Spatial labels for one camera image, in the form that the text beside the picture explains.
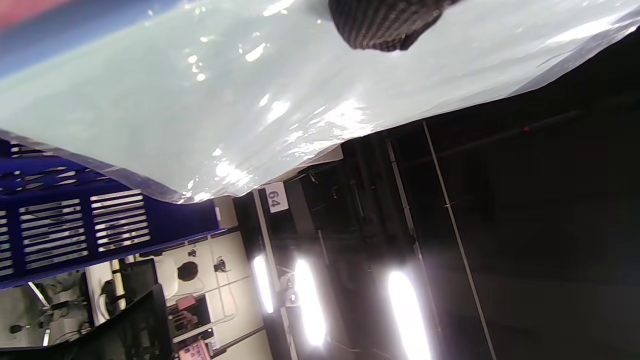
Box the person's left hand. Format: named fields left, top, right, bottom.
left=327, top=0, right=461, bottom=52

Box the clear plastic file folder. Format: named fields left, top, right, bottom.
left=0, top=0, right=640, bottom=205

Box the blue folder slide bar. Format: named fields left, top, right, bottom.
left=0, top=0, right=178, bottom=78

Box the pink paper stack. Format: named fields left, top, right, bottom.
left=0, top=0, right=73, bottom=30

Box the blue plastic file rack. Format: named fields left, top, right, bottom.
left=0, top=139, right=222, bottom=291

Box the white number sign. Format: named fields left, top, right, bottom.
left=263, top=182, right=290, bottom=214

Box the ceiling light panel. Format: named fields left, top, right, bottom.
left=293, top=258, right=327, bottom=347
left=252, top=255, right=275, bottom=315
left=387, top=270, right=433, bottom=360

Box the pink screen monitor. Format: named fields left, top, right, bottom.
left=177, top=340, right=212, bottom=360

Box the black mesh-back office chair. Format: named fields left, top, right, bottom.
left=70, top=284, right=174, bottom=360

